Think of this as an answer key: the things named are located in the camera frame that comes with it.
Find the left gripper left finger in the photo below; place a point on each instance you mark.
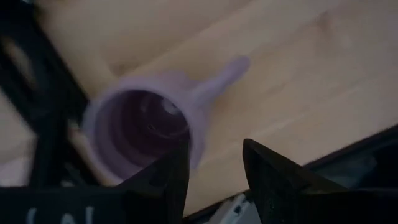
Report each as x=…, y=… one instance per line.
x=164, y=186

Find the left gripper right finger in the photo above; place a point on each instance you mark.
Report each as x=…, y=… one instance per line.
x=273, y=186

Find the lilac mug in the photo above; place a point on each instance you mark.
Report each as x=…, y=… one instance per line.
x=140, y=124

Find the white table edge plate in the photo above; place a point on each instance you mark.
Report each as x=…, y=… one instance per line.
x=230, y=211

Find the black aluminium table frame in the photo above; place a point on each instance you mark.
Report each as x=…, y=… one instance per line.
x=46, y=109

